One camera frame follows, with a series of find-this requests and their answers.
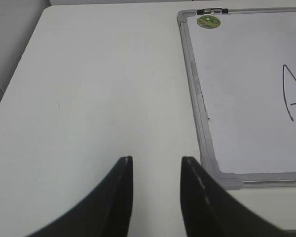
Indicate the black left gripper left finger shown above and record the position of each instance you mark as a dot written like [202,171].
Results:
[104,212]

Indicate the round green magnet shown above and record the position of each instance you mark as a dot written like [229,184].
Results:
[208,22]

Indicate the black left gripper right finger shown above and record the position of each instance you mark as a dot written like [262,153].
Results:
[209,211]

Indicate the white magnetic whiteboard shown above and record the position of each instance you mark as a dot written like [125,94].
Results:
[242,83]

